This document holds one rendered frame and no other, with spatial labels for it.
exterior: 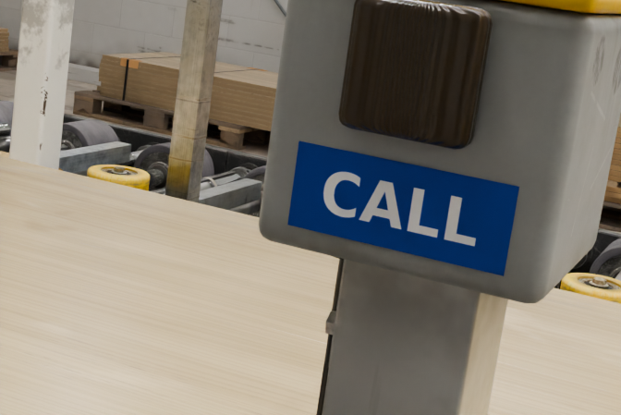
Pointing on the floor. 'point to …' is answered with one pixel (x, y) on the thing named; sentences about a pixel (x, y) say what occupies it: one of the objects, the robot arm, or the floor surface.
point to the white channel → (43, 55)
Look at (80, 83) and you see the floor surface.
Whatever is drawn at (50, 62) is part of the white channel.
